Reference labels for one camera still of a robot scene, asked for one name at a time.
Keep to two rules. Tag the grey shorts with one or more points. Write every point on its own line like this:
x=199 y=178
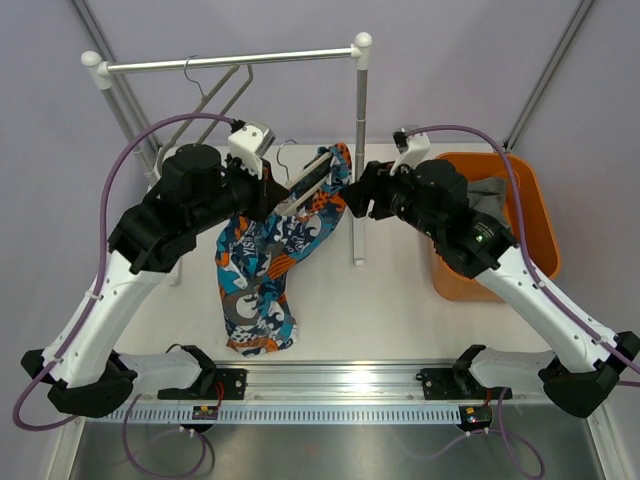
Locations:
x=488 y=196

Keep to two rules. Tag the orange plastic basket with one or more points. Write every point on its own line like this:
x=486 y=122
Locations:
x=539 y=231

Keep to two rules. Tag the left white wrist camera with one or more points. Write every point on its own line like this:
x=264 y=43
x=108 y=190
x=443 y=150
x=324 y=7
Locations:
x=248 y=142

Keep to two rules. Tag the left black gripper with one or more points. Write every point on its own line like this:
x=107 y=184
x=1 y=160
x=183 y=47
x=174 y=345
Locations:
x=267 y=192

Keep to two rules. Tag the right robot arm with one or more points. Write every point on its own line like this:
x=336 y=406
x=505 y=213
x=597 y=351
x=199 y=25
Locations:
x=585 y=359

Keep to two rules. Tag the grey clothes hanger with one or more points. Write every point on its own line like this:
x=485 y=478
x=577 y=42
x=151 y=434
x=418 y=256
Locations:
x=220 y=92

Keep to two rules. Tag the silver clothes rack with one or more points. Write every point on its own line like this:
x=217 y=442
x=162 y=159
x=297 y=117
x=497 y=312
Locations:
x=103 y=74

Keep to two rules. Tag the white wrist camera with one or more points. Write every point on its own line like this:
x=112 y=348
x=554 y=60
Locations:
x=248 y=142
x=412 y=149

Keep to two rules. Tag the white slotted cable duct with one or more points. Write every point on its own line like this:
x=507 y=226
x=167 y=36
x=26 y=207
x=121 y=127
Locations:
x=421 y=414

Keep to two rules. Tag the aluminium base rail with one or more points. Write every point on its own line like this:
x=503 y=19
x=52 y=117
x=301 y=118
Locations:
x=358 y=381

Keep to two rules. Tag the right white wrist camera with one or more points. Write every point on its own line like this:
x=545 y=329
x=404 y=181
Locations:
x=412 y=149

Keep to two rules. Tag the colourful patterned shorts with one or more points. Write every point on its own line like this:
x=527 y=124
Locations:
x=253 y=260

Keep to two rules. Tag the cream clothes hanger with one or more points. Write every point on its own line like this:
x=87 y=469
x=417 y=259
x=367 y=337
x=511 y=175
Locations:
x=311 y=178

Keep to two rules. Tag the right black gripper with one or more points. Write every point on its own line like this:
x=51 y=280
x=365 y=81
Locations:
x=358 y=194

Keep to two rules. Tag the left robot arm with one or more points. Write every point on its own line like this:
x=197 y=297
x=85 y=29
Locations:
x=198 y=189

